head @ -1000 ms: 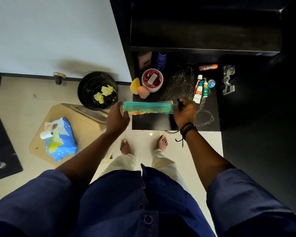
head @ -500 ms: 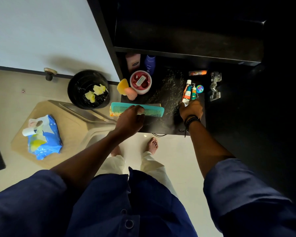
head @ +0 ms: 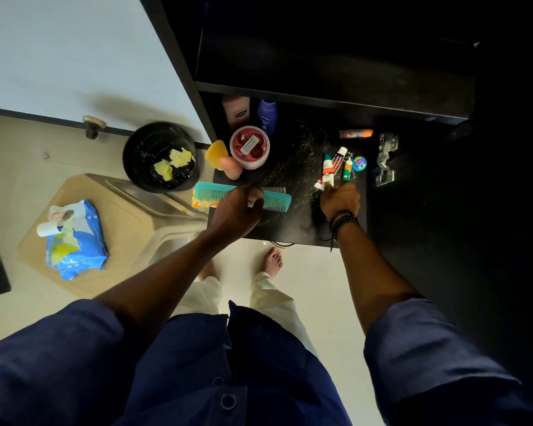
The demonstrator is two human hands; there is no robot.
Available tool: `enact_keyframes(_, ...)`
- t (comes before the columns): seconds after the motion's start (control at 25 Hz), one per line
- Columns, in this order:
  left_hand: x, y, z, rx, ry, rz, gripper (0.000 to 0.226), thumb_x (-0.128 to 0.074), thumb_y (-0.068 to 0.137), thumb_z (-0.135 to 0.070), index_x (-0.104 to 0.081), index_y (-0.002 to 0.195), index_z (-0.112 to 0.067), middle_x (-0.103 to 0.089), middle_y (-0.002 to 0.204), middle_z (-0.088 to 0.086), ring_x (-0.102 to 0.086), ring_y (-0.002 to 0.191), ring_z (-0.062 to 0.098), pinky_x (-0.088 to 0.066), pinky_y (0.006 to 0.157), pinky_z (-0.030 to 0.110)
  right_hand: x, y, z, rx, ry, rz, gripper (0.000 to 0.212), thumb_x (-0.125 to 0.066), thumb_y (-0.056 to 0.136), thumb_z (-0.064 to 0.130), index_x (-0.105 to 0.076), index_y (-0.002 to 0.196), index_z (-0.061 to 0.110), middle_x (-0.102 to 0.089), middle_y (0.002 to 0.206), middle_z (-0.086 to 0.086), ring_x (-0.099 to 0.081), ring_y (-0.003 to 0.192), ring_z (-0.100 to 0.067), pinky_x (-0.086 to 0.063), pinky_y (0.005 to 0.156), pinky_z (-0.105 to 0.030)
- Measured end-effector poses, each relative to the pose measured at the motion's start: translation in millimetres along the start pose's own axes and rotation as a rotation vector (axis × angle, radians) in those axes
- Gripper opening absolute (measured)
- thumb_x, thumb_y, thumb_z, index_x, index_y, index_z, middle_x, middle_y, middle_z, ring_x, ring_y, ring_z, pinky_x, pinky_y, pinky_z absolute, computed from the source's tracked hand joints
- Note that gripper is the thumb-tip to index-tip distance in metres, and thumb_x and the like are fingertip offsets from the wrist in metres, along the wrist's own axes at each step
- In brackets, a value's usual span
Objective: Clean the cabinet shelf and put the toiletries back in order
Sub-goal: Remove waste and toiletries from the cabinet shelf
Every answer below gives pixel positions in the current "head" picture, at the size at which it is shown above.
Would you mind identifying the person's right hand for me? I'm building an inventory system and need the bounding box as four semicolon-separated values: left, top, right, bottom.
319;181;362;222

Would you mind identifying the person's left hand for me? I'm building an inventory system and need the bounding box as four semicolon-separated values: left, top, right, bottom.
208;185;265;244

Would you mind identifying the white tube with teal cap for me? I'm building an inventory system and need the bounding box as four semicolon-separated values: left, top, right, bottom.
314;153;335;191

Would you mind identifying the teal comb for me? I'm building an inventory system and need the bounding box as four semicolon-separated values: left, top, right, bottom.
194;181;293;214

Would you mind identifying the pink makeup sponge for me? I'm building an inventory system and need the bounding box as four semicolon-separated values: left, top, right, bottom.
219;156;244;181

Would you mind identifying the yellow makeup sponge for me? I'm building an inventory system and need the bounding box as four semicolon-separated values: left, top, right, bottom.
204;140;229;170

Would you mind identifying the red cream jar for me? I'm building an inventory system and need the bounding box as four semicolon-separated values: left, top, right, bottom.
229;125;271;170

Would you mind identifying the blue lotion bottle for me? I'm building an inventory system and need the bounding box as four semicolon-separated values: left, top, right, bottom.
256;99;278;137

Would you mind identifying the pink lotion bottle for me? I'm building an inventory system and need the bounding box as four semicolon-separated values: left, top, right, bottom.
221;95;251;131

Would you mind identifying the person's right forearm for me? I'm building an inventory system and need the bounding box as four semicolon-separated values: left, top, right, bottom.
335;221;425;335

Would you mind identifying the person's left forearm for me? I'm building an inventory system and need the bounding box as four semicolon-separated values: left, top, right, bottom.
93;230;232;338

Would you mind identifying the person's right foot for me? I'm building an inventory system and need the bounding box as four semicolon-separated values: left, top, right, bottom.
262;247;284;279

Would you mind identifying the silver cabinet hinge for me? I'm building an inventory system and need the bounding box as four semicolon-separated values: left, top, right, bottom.
374;133;399;188

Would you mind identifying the crumpled yellow wipe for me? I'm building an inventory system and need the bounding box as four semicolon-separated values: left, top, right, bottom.
168;147;196;168
153;159;174;182

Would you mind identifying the beige plastic stool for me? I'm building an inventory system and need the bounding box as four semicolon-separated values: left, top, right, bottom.
17;173;210;299

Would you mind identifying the black waste bin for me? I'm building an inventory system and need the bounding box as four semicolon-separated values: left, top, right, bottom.
122;121;201;194

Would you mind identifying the black shelf board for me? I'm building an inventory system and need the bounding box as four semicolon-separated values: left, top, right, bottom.
194;21;477;125

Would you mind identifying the black cabinet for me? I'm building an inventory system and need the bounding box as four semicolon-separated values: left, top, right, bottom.
137;0;533;395

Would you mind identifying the blue wipes packet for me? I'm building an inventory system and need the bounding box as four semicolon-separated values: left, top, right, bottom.
45;199;110;282

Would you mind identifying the navy blue shirt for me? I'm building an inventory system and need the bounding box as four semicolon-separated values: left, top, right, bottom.
0;298;533;426

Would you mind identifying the small white roll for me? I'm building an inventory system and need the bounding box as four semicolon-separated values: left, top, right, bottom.
37;220;65;238

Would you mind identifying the white cabinet door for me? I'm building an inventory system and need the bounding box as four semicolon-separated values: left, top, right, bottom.
0;0;212;145

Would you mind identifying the black thread bracelet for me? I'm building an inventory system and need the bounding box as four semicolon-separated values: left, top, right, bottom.
319;209;356;253

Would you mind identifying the black bead bracelet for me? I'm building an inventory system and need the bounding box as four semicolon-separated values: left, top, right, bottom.
330;215;361;238

